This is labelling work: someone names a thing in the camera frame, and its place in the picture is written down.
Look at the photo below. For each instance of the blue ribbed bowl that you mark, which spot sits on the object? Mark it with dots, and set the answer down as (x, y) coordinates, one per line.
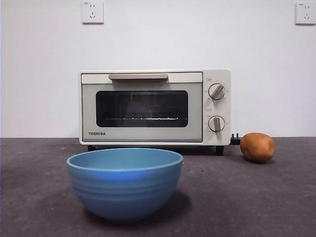
(123, 187)

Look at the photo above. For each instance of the brown potato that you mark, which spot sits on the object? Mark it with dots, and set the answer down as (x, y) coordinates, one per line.
(258, 147)

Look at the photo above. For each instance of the cream oven knob beige grip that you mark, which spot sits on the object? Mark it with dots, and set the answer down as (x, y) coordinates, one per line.
(216, 91)
(216, 124)

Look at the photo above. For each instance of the cream Toshiba toaster oven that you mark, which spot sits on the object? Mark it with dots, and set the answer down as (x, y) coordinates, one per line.
(222, 138)

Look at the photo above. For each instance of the black power plug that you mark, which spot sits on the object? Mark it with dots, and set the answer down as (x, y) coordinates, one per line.
(235, 140)

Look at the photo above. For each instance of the white wall socket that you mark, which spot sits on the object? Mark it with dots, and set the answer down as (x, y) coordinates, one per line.
(92, 13)
(306, 13)

